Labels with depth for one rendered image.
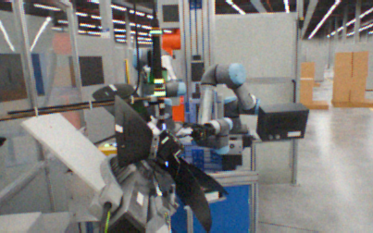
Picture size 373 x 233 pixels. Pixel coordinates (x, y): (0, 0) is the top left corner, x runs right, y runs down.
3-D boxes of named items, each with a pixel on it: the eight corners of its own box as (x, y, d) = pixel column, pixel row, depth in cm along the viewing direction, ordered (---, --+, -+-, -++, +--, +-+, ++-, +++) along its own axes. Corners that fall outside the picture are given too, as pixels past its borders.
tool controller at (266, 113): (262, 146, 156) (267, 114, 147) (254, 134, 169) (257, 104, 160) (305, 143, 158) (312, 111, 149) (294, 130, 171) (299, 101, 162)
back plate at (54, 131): (170, 286, 85) (173, 283, 85) (-7, 135, 72) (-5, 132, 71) (167, 202, 137) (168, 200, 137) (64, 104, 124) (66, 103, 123)
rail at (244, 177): (106, 196, 156) (105, 183, 154) (108, 192, 160) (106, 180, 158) (257, 183, 163) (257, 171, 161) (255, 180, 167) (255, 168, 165)
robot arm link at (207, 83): (198, 62, 156) (187, 145, 152) (215, 61, 151) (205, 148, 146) (206, 67, 166) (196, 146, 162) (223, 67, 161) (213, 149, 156)
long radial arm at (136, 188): (114, 189, 100) (136, 168, 99) (129, 202, 102) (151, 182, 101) (95, 239, 72) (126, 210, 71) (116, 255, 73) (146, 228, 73)
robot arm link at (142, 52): (157, 119, 199) (156, 53, 163) (137, 121, 196) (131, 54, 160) (155, 108, 208) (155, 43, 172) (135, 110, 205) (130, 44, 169)
